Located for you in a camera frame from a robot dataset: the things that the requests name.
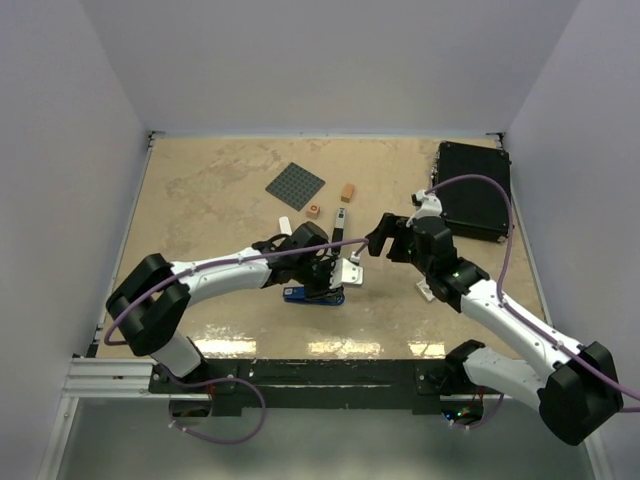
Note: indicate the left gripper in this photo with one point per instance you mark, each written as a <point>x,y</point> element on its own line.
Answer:
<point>324,291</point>

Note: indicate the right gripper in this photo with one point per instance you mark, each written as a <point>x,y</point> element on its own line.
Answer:
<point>386,228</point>

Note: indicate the white staple box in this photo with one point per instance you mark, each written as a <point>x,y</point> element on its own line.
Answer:
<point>424,290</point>

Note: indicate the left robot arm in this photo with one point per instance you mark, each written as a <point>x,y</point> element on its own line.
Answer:
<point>147,307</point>

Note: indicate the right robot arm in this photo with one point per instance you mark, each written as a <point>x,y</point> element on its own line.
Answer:
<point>570,385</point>

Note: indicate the white stapler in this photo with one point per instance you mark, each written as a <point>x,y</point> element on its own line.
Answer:
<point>284,225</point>

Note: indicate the plain wooden block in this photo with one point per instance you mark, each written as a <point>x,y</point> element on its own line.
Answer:
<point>347,193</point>

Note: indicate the wooden letter cube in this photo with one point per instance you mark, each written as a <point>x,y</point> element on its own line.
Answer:
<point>313,211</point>

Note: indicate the grey studded baseplate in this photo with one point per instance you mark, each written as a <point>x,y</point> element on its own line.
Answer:
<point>295,186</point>

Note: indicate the black case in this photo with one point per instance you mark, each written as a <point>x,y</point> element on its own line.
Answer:
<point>473,208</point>

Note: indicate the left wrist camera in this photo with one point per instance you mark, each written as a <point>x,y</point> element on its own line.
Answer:
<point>347,272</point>

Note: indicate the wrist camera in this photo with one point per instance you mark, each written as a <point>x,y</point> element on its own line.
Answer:
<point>347,272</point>
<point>426,205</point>

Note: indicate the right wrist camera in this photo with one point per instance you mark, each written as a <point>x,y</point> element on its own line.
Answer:
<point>426,205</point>

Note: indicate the black base frame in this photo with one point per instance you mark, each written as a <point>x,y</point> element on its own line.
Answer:
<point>233,385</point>

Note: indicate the aluminium rail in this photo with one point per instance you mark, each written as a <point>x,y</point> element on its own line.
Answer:
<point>108,378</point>

